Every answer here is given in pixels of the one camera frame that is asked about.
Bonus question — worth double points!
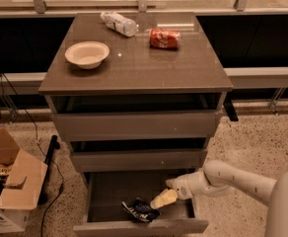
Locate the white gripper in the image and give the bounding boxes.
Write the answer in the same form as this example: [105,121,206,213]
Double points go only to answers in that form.
[150,171,207,209]

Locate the blue chip bag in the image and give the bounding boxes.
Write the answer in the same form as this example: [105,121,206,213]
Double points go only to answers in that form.
[121,197,161,223]

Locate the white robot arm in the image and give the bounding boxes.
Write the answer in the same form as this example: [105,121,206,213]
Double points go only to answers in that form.
[150,160,288,237]

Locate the grey middle drawer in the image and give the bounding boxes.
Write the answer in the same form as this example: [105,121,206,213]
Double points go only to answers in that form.
[71,149,207,172]

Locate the grey drawer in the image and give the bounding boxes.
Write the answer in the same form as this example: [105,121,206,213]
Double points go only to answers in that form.
[73,169,208,237]
[53,111,222,142]
[71,149,207,172]

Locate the grey top drawer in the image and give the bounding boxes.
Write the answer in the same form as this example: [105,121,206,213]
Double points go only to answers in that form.
[53,111,222,142]

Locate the grey bottom drawer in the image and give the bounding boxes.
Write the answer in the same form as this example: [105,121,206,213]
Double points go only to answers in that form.
[73,169,208,237]

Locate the grey drawer cabinet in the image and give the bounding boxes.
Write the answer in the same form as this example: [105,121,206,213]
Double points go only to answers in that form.
[37,12,234,237]

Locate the black bar on floor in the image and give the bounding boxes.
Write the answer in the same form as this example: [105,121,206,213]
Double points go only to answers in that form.
[37,135,60,205]

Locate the red soda can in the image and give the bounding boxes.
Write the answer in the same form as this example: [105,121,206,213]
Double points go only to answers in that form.
[149,29,180,49]

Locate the open cardboard box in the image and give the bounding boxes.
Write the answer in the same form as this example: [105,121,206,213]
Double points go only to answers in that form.
[0,128,47,234]

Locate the white paper bowl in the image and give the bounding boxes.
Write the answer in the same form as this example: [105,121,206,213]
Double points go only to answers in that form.
[65,41,109,69]

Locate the clear plastic water bottle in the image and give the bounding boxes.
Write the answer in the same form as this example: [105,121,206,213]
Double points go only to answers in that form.
[101,12,138,38]

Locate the black floor cable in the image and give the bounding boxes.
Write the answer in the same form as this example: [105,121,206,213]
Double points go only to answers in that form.
[0,72,65,237]

